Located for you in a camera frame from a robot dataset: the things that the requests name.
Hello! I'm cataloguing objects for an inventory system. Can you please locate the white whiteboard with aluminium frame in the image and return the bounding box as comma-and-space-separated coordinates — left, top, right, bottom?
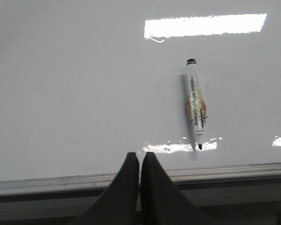
0, 0, 281, 200

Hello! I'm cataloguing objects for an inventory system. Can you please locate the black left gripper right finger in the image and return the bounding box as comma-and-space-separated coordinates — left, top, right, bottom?
140, 152, 215, 225

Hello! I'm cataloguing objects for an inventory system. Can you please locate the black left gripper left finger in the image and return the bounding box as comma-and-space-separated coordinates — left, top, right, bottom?
70, 152, 139, 225

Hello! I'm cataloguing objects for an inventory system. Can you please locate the white black whiteboard marker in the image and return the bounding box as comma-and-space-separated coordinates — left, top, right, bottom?
186, 59, 208, 150

